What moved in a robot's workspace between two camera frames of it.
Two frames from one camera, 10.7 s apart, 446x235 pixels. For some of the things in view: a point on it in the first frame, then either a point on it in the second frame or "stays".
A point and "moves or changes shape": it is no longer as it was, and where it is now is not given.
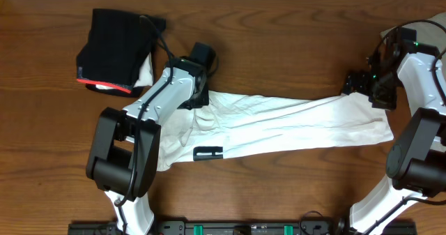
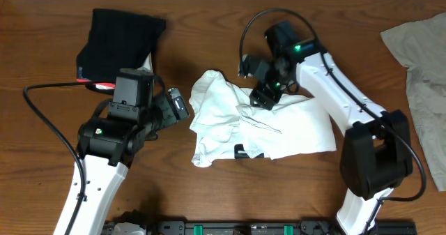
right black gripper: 387,102 → 262,93
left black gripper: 198,100 → 164,108
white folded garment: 145,79 stays
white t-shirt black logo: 226,125 moves or changes shape
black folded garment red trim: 117,46 stays
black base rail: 227,227 stays
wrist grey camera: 404,41 → 281,36
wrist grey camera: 203,53 → 134,90
